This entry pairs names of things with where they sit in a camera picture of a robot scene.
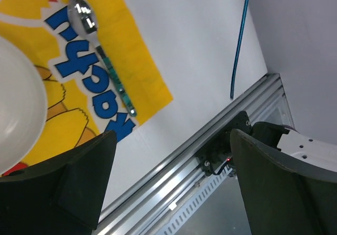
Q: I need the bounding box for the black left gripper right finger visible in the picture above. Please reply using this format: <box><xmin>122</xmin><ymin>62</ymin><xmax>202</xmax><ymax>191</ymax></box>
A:
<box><xmin>230</xmin><ymin>130</ymin><xmax>336</xmax><ymax>234</ymax></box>

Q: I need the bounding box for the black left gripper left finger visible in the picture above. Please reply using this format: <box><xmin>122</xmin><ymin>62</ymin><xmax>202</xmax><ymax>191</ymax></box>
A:
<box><xmin>1</xmin><ymin>131</ymin><xmax>117</xmax><ymax>234</ymax></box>

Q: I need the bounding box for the white round plate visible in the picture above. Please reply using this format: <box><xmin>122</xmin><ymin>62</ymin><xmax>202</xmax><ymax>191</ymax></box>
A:
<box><xmin>1</xmin><ymin>38</ymin><xmax>47</xmax><ymax>173</ymax></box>

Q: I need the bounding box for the green-handled silver spoon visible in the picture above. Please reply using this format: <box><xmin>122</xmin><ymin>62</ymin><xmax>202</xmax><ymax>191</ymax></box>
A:
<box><xmin>67</xmin><ymin>0</ymin><xmax>137</xmax><ymax>117</ymax></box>

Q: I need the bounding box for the blue metallic fork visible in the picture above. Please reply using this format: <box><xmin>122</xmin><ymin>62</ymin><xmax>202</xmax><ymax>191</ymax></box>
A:
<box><xmin>230</xmin><ymin>0</ymin><xmax>249</xmax><ymax>100</ymax></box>

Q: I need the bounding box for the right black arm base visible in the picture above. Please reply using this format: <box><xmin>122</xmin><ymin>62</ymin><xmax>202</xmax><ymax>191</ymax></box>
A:
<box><xmin>196</xmin><ymin>111</ymin><xmax>252</xmax><ymax>177</ymax></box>

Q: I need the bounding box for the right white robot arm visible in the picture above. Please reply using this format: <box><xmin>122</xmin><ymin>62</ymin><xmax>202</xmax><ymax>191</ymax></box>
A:
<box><xmin>251</xmin><ymin>122</ymin><xmax>336</xmax><ymax>171</ymax></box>

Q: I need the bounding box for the yellow Pikachu placemat cloth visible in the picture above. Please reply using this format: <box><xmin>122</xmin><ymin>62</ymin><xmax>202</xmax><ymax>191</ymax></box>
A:
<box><xmin>1</xmin><ymin>0</ymin><xmax>173</xmax><ymax>176</ymax></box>

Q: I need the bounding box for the aluminium rail frame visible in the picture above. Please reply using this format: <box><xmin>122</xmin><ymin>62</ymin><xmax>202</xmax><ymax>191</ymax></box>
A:
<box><xmin>96</xmin><ymin>74</ymin><xmax>293</xmax><ymax>234</ymax></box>

